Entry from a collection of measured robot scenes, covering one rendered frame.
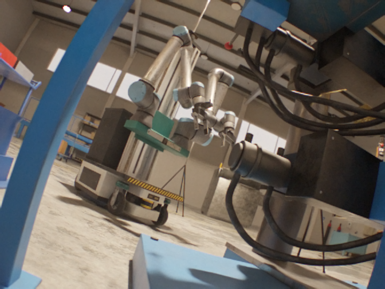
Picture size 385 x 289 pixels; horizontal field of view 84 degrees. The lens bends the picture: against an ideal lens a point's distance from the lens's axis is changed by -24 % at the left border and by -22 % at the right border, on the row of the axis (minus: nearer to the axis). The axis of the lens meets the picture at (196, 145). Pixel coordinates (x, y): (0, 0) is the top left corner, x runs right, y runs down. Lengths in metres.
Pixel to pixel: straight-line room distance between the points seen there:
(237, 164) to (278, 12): 0.50
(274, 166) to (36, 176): 0.65
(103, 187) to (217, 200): 7.02
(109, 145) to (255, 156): 1.68
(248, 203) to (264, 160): 8.36
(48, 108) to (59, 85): 0.05
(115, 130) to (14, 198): 1.87
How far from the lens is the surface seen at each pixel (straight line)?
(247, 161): 0.79
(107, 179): 2.08
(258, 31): 0.99
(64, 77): 0.53
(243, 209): 9.12
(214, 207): 8.85
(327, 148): 0.75
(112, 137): 2.32
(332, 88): 1.15
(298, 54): 1.02
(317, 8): 0.96
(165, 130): 2.42
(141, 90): 1.94
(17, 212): 0.53
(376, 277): 0.83
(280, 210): 1.36
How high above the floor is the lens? 0.31
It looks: 11 degrees up
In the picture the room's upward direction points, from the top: 20 degrees clockwise
